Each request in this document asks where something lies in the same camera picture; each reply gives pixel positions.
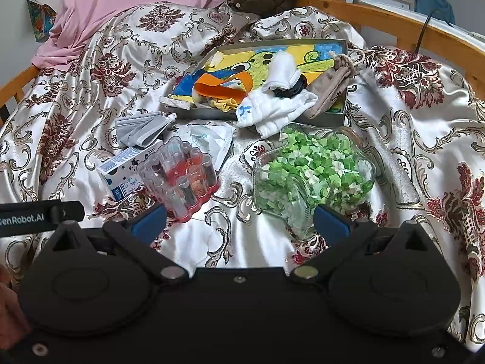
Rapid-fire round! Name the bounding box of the clear box of small bottles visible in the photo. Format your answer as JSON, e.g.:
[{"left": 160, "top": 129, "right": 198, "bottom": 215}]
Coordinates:
[{"left": 137, "top": 136, "right": 219, "bottom": 223}]

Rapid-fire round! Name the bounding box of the beige drawstring pouch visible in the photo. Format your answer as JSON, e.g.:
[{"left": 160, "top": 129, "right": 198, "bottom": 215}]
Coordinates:
[{"left": 304, "top": 53, "right": 358, "bottom": 119}]

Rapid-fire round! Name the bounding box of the cartoon painted tray box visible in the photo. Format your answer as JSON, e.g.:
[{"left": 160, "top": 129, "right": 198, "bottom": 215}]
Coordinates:
[{"left": 160, "top": 39, "right": 348, "bottom": 121}]

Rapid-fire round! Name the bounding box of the person's left hand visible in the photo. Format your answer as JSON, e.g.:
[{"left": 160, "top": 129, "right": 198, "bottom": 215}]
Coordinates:
[{"left": 0, "top": 266, "right": 30, "bottom": 350}]

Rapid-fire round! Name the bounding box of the blue white milk carton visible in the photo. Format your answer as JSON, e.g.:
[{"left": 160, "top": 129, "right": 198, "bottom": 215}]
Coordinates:
[{"left": 97, "top": 140, "right": 163, "bottom": 201}]

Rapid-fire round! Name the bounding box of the navy dotted cloth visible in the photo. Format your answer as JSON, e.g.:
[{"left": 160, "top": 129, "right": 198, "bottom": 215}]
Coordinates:
[{"left": 273, "top": 75, "right": 307, "bottom": 99}]

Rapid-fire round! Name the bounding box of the glass jar of green stars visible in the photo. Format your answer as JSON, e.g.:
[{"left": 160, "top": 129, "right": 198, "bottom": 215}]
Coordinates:
[{"left": 253, "top": 123, "right": 376, "bottom": 240}]

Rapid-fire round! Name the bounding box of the clear plastic wrapper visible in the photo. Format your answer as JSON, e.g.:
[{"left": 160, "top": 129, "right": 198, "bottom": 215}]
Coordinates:
[{"left": 177, "top": 123, "right": 235, "bottom": 172}]

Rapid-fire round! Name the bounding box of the yellow sock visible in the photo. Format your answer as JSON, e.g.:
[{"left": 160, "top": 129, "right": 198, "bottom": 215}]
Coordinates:
[{"left": 207, "top": 98, "right": 239, "bottom": 113}]

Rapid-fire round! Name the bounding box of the colourful wall paper decoration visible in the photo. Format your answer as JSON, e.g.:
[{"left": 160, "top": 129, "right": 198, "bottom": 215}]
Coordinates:
[{"left": 25, "top": 0, "right": 57, "bottom": 43}]

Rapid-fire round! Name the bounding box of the blue cloth in background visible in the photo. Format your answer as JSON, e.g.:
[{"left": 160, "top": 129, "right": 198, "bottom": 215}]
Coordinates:
[{"left": 414, "top": 0, "right": 455, "bottom": 25}]

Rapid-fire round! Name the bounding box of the white cloth with blue mark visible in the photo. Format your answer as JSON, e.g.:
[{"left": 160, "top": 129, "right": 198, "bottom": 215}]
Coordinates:
[{"left": 235, "top": 88, "right": 318, "bottom": 139}]

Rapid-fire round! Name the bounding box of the black cable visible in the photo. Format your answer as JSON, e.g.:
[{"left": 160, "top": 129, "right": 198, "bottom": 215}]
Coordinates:
[{"left": 413, "top": 6, "right": 456, "bottom": 55}]

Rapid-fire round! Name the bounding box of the grey face mask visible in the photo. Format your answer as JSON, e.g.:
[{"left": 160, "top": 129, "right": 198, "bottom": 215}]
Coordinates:
[{"left": 115, "top": 113, "right": 177, "bottom": 149}]

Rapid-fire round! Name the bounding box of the wooden bed frame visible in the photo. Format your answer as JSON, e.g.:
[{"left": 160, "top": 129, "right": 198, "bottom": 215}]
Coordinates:
[{"left": 0, "top": 0, "right": 485, "bottom": 123}]

